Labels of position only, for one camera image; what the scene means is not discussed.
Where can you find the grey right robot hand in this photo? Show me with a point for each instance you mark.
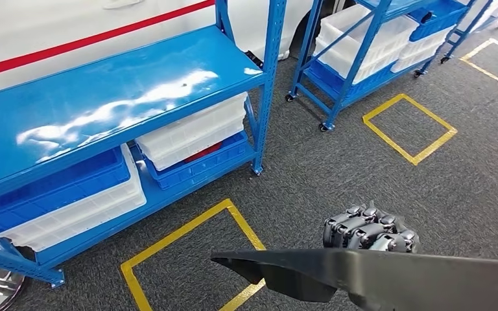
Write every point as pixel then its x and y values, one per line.
pixel 360 234

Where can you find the black plastic panel part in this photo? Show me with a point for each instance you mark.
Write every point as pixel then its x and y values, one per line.
pixel 403 279

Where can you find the blue wheeled shelf cart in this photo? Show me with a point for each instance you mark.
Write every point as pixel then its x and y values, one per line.
pixel 445 60
pixel 343 92

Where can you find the red part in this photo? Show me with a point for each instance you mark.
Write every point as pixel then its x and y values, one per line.
pixel 204 152

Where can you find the blue metal shelf rack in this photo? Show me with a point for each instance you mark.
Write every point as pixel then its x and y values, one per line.
pixel 81 94

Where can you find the yellow floor tape square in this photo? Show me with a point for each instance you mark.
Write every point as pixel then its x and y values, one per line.
pixel 434 147
pixel 476 50
pixel 176 229

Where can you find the small black object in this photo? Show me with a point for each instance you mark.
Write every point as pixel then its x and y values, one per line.
pixel 426 17

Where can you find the white car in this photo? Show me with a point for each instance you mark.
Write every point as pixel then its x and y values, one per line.
pixel 103 17

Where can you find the red barrier belt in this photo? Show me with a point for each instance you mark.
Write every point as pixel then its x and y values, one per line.
pixel 81 42

